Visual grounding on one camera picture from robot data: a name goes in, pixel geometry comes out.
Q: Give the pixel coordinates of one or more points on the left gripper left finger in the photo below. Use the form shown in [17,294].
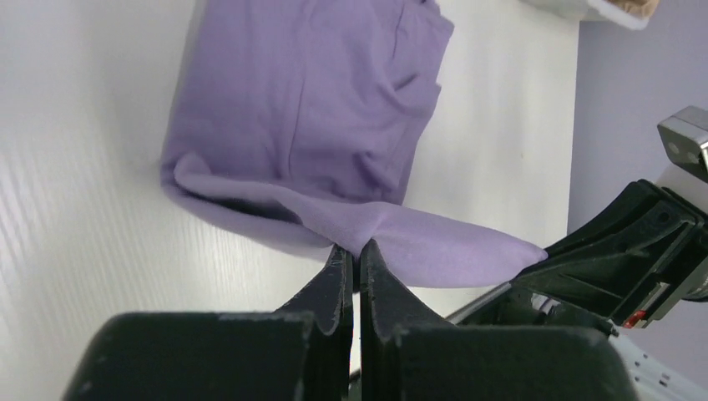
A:
[300,351]

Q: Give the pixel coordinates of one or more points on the white plastic laundry basket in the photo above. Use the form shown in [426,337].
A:
[631,15]

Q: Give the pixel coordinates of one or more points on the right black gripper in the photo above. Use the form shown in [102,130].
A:
[627,267]

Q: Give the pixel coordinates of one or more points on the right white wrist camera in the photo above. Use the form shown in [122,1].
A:
[684,138]

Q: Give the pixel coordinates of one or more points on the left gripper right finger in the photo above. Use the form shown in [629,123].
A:
[409,352]

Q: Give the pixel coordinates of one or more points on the purple t shirt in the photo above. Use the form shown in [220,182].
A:
[296,124]

